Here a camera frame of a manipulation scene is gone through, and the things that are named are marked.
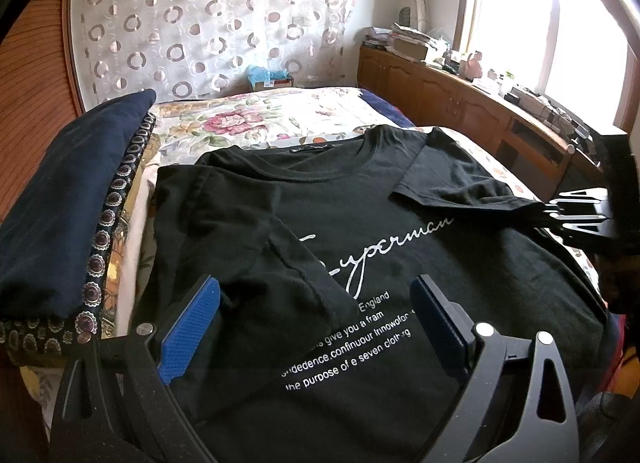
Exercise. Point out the cardboard box with blue bag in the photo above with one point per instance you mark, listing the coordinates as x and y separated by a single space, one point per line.
261 78

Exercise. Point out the window with wooden frame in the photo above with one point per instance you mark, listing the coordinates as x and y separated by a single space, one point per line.
582 55

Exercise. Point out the pink figurine on sill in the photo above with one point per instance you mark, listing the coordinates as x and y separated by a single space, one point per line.
473 68

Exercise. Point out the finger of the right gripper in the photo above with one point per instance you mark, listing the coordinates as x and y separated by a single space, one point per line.
592 226
575 205

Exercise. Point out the circle pattern sheer curtain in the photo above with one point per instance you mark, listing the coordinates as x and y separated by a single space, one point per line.
193 49

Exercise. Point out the long wooden cabinet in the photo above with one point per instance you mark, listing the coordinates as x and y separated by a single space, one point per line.
536 155

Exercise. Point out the floral quilt bedspread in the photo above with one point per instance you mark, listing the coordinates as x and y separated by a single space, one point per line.
187 129

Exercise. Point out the wooden wardrobe door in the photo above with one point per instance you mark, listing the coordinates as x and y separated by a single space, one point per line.
39 91

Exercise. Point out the patterned dark trim fabric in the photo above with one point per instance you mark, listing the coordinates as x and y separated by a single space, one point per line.
55 337

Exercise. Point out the folded navy blue garment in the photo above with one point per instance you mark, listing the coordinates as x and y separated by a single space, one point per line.
46 238

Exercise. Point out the dark blue blanket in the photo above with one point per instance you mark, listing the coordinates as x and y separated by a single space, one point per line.
385 109

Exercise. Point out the black printed t-shirt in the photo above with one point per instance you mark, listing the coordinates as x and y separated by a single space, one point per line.
317 355

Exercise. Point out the stack of papers and boxes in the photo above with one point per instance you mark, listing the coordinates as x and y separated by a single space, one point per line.
406 42

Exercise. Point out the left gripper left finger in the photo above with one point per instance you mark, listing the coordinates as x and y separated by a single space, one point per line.
115 403

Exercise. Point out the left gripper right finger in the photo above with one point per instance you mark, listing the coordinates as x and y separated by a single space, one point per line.
514 402

